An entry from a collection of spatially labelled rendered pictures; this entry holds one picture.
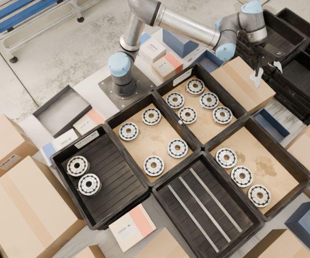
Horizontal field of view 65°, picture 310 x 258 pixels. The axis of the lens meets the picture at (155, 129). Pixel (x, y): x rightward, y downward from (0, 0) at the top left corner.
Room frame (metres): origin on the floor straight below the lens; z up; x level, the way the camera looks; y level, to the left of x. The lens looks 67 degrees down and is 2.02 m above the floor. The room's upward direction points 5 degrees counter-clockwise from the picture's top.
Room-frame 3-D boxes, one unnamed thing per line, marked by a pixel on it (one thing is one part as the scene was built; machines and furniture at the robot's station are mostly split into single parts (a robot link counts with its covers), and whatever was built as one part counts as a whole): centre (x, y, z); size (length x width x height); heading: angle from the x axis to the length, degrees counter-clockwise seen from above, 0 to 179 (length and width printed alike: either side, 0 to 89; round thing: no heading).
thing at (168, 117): (0.43, 0.02, 0.87); 0.40 x 0.30 x 0.11; 32
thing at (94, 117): (0.59, 0.36, 0.74); 0.16 x 0.12 x 0.07; 131
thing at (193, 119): (0.55, -0.18, 0.86); 0.10 x 0.10 x 0.01
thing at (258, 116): (0.47, -0.61, 0.74); 0.20 x 0.15 x 0.07; 32
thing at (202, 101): (0.62, -0.30, 0.86); 0.10 x 0.10 x 0.01
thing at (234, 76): (0.71, -0.49, 0.78); 0.30 x 0.22 x 0.16; 29
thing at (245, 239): (0.09, -0.19, 0.92); 0.40 x 0.30 x 0.02; 32
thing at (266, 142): (0.24, -0.44, 0.87); 0.40 x 0.30 x 0.11; 32
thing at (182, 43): (1.16, -0.22, 0.81); 0.20 x 0.15 x 0.07; 36
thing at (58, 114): (0.68, 0.52, 0.78); 0.27 x 0.20 x 0.05; 132
